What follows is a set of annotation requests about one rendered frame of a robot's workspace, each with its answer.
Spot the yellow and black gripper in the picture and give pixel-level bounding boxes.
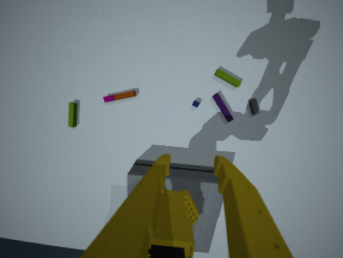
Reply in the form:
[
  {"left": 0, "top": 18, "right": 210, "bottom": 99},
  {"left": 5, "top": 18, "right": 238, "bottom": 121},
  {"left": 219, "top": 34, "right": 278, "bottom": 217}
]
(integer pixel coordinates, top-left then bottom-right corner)
[{"left": 79, "top": 154, "right": 294, "bottom": 258}]

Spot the lime green rod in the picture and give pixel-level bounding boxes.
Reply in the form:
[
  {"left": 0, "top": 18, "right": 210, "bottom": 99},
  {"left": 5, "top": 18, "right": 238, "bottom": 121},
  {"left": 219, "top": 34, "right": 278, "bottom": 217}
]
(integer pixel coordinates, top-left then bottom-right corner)
[
  {"left": 214, "top": 69, "right": 241, "bottom": 87},
  {"left": 68, "top": 103, "right": 78, "bottom": 127}
]

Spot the dark purple rod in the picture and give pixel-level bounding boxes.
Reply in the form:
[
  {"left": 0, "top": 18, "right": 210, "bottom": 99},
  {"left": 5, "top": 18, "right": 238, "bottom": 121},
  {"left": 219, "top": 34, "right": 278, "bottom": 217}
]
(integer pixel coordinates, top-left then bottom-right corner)
[{"left": 212, "top": 93, "right": 234, "bottom": 122}]

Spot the magenta rod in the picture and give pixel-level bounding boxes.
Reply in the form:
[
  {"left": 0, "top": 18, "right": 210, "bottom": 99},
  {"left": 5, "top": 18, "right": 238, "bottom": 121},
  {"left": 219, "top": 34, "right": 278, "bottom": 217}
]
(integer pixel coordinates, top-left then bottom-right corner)
[{"left": 103, "top": 95, "right": 115, "bottom": 103}]

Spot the dark grey rod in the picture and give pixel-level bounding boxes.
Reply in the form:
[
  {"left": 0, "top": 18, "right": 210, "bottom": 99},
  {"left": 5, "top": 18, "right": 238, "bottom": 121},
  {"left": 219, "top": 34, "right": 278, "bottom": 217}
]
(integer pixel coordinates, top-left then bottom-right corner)
[{"left": 248, "top": 98, "right": 259, "bottom": 115}]

